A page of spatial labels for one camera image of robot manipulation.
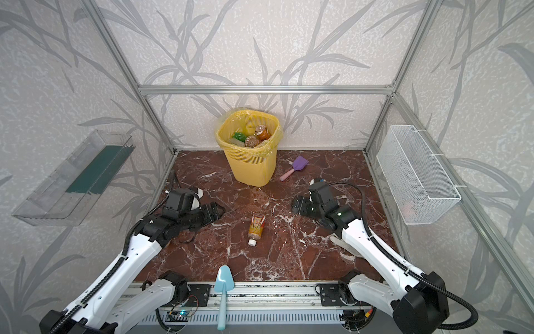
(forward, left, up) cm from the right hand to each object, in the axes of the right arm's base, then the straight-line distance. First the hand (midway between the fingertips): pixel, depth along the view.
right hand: (299, 195), depth 80 cm
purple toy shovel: (+31, -3, -18) cm, 36 cm away
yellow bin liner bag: (+39, +25, +6) cm, 47 cm away
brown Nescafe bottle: (+32, +16, +5) cm, 36 cm away
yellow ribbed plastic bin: (+15, +19, -1) cm, 25 cm away
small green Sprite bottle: (+32, +27, +2) cm, 42 cm away
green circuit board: (-37, +42, -18) cm, 59 cm away
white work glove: (-14, -20, -17) cm, 30 cm away
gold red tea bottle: (-7, +17, -13) cm, 23 cm away
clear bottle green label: (+27, +28, +3) cm, 39 cm away
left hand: (-5, +29, 0) cm, 30 cm away
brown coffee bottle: (+22, +20, +8) cm, 30 cm away
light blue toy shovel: (-27, +28, -17) cm, 43 cm away
